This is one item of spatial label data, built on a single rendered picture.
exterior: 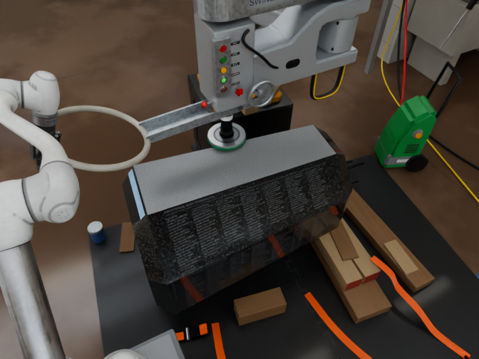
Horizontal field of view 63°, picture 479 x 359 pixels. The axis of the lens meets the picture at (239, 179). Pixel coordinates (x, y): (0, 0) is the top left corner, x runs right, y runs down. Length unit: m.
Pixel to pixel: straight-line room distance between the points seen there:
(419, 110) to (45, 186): 2.70
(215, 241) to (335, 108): 2.39
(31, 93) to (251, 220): 1.14
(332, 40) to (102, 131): 2.37
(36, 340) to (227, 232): 1.04
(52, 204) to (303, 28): 1.36
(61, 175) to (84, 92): 3.18
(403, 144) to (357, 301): 1.36
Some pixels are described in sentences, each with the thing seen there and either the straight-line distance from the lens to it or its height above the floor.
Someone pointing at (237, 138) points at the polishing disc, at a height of 0.92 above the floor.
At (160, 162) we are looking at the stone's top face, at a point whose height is 0.87.
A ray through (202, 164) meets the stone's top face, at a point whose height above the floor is 0.87.
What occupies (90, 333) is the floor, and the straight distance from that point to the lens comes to 2.67.
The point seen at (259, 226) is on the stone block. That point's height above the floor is 0.70.
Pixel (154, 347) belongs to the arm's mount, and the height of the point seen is 0.88.
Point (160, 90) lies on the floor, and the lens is 4.21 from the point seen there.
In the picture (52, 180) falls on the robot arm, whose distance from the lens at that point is 1.22.
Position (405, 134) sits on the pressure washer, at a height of 0.39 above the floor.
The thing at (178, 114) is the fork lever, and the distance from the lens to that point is 2.04.
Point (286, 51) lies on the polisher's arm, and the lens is 1.97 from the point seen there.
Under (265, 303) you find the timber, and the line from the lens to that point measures 2.46.
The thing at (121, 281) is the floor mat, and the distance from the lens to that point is 2.75.
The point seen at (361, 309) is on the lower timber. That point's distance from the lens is 2.59.
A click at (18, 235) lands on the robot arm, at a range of 1.23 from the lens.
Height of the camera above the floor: 2.36
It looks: 48 degrees down
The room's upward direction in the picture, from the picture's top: 1 degrees clockwise
